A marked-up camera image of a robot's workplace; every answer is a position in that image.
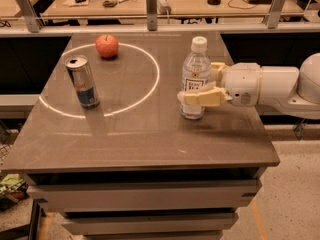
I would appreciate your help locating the metal railing post left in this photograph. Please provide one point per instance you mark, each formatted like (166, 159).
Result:
(32, 21)

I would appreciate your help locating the red bull can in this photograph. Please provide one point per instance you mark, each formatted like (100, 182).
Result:
(81, 77)

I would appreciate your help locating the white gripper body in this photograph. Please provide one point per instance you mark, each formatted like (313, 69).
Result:
(240, 83)

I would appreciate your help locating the grey drawer cabinet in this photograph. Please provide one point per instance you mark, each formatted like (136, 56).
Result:
(142, 204)

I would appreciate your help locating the metal railing post right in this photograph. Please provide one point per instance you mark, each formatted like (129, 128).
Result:
(273, 17)

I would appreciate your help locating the clear plastic tea bottle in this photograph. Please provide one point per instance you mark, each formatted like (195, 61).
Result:
(196, 66)

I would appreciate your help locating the green snack bags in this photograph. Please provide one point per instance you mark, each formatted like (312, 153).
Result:
(13, 188)

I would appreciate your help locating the metal railing post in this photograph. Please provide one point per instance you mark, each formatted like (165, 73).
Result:
(32, 21)
(273, 17)
(151, 12)

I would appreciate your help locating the white power strip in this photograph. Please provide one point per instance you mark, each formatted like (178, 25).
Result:
(164, 7)

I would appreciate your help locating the metal railing post middle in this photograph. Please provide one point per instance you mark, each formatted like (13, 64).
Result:
(151, 12)

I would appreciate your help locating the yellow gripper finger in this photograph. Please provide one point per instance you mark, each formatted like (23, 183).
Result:
(216, 71)
(209, 95)

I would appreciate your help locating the red apple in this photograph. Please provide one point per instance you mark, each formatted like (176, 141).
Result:
(107, 46)

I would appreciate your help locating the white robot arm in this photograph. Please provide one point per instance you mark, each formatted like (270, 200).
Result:
(289, 90)

